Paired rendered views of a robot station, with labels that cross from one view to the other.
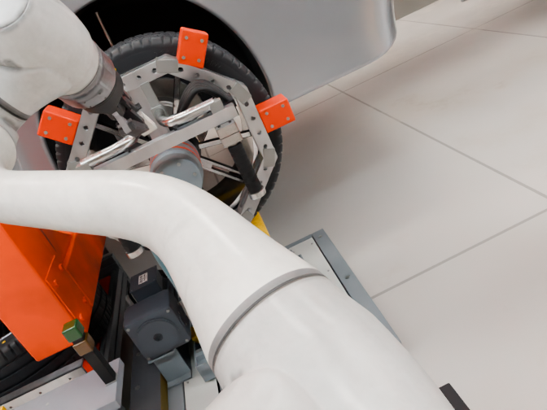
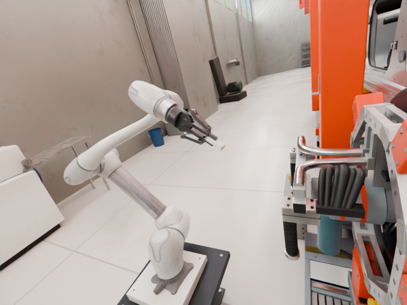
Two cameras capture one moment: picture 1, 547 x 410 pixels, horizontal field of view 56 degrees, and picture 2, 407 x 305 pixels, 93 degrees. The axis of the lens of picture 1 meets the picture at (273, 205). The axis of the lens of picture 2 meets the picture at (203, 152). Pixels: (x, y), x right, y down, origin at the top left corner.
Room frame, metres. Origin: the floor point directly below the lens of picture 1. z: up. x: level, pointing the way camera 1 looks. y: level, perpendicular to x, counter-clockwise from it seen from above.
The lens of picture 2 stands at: (1.25, -0.43, 1.31)
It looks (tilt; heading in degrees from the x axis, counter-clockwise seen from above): 21 degrees down; 123
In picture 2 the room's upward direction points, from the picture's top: 14 degrees counter-clockwise
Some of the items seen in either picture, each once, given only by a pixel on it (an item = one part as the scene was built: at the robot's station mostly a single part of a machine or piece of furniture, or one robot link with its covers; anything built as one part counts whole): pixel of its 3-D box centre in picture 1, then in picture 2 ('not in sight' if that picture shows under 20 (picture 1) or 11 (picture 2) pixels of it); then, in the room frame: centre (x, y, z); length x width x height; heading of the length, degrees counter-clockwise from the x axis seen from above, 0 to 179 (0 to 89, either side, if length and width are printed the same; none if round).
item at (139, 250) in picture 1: (120, 228); (295, 175); (1.17, 0.36, 0.83); 0.04 x 0.04 x 0.16
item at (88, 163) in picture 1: (107, 131); (327, 135); (1.29, 0.30, 1.03); 0.19 x 0.18 x 0.11; 2
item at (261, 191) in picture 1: (245, 168); (290, 235); (1.18, 0.02, 0.83); 0.04 x 0.04 x 0.16
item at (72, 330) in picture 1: (73, 330); not in sight; (1.14, 0.60, 0.64); 0.04 x 0.04 x 0.04; 2
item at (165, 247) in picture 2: not in sight; (165, 249); (0.54, 0.07, 0.51); 0.18 x 0.16 x 0.22; 107
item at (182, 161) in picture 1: (176, 168); (349, 198); (1.34, 0.20, 0.85); 0.21 x 0.14 x 0.14; 2
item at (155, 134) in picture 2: not in sight; (157, 136); (-2.09, 2.93, 0.22); 0.37 x 0.35 x 0.43; 93
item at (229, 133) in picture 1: (227, 129); (300, 210); (1.21, 0.03, 0.93); 0.09 x 0.05 x 0.05; 2
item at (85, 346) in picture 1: (84, 344); not in sight; (1.14, 0.60, 0.59); 0.04 x 0.04 x 0.04; 2
